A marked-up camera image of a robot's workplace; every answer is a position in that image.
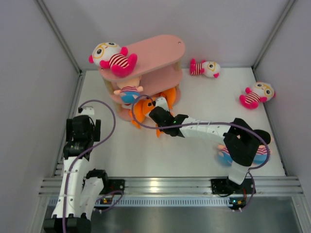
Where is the orange shrimp plush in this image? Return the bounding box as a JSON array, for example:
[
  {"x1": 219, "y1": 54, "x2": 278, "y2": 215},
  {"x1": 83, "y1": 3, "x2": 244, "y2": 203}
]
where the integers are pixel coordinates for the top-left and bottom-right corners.
[
  {"x1": 129, "y1": 98, "x2": 155, "y2": 129},
  {"x1": 155, "y1": 87, "x2": 177, "y2": 138}
]

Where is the boy doll black hair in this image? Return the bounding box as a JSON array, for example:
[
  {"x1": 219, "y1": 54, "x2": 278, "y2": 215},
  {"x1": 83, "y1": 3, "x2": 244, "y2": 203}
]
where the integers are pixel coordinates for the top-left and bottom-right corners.
[{"x1": 217, "y1": 129, "x2": 274, "y2": 166}]

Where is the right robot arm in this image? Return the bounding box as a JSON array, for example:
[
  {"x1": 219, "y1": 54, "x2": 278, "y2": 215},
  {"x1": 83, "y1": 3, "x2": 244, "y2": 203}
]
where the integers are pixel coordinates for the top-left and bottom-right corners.
[{"x1": 149, "y1": 106, "x2": 265, "y2": 193}]

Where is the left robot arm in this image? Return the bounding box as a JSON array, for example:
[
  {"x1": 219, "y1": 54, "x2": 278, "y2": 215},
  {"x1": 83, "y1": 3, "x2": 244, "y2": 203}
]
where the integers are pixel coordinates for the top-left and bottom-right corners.
[{"x1": 43, "y1": 115, "x2": 110, "y2": 233}]

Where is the boy doll on middle shelf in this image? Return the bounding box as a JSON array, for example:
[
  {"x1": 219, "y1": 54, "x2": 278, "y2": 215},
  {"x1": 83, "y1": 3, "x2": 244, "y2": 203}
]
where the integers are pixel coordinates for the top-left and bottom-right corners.
[{"x1": 113, "y1": 76, "x2": 144, "y2": 104}]

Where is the pink three-tier toy shelf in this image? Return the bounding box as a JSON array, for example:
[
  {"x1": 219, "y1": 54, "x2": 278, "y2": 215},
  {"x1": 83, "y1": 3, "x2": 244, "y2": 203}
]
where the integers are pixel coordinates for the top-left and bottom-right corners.
[{"x1": 98, "y1": 34, "x2": 185, "y2": 121}]

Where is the white pink doll on shelf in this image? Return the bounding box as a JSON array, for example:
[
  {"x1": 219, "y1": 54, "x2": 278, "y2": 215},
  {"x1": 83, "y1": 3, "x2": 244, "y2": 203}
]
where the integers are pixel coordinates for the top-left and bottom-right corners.
[{"x1": 88, "y1": 42, "x2": 138, "y2": 78}]

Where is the white pink doll back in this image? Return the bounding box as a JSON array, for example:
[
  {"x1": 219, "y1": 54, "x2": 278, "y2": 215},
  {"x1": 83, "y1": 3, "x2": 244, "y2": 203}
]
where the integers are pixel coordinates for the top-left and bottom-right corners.
[{"x1": 190, "y1": 59, "x2": 221, "y2": 78}]

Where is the white pink doll right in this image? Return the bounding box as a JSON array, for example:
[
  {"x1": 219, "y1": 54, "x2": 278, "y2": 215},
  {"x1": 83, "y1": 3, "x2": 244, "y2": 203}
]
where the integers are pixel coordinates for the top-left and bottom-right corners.
[{"x1": 239, "y1": 82, "x2": 276, "y2": 110}]

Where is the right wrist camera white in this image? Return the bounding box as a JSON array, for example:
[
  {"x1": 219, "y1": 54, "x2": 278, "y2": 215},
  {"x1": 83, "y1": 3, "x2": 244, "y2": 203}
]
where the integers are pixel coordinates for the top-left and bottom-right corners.
[{"x1": 155, "y1": 97, "x2": 169, "y2": 111}]

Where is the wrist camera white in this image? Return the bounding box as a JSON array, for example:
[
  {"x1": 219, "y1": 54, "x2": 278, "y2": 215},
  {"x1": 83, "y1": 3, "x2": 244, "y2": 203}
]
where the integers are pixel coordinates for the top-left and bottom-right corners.
[
  {"x1": 77, "y1": 106, "x2": 95, "y2": 117},
  {"x1": 155, "y1": 97, "x2": 169, "y2": 111}
]

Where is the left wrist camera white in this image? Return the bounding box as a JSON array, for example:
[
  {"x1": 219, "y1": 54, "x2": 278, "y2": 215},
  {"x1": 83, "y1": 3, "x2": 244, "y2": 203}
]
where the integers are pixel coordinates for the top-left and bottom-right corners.
[{"x1": 77, "y1": 106, "x2": 95, "y2": 117}]

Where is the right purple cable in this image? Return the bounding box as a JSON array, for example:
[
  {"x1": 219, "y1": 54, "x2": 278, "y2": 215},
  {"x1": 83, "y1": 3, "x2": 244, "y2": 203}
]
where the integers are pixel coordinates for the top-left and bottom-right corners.
[{"x1": 131, "y1": 94, "x2": 272, "y2": 212}]

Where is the purple cable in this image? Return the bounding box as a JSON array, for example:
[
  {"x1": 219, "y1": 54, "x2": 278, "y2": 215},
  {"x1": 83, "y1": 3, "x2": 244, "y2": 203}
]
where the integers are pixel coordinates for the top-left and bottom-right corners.
[
  {"x1": 131, "y1": 94, "x2": 272, "y2": 212},
  {"x1": 62, "y1": 99, "x2": 116, "y2": 233}
]

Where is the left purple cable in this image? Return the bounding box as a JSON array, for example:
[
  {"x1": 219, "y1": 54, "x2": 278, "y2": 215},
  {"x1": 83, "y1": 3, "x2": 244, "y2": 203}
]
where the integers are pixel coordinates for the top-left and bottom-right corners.
[{"x1": 62, "y1": 99, "x2": 116, "y2": 233}]

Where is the aluminium left frame rail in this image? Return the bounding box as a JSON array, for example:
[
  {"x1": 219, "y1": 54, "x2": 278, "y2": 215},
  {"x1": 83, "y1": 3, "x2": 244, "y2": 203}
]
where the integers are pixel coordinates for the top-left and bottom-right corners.
[{"x1": 51, "y1": 70, "x2": 86, "y2": 178}]

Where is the aluminium frame rail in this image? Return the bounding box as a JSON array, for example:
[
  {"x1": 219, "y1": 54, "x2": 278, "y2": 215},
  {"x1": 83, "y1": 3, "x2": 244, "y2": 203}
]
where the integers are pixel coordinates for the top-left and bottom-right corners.
[
  {"x1": 38, "y1": 176, "x2": 304, "y2": 195},
  {"x1": 51, "y1": 70, "x2": 86, "y2": 178}
]

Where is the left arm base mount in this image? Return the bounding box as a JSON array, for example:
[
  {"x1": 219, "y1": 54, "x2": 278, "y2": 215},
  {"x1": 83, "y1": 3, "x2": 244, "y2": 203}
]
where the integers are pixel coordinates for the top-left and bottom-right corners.
[{"x1": 103, "y1": 179, "x2": 125, "y2": 194}]

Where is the aluminium front frame rail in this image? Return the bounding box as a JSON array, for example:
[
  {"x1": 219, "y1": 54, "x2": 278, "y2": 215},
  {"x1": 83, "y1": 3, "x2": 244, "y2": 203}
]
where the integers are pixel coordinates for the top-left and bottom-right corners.
[{"x1": 38, "y1": 176, "x2": 304, "y2": 195}]

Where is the white slotted cable duct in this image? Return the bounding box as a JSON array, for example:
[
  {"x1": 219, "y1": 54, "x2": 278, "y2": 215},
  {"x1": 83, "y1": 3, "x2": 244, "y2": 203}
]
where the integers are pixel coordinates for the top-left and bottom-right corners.
[{"x1": 48, "y1": 196, "x2": 243, "y2": 207}]

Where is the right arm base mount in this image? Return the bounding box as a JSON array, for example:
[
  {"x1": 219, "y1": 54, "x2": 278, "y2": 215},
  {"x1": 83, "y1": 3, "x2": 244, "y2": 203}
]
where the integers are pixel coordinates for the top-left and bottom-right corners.
[{"x1": 211, "y1": 178, "x2": 254, "y2": 196}]

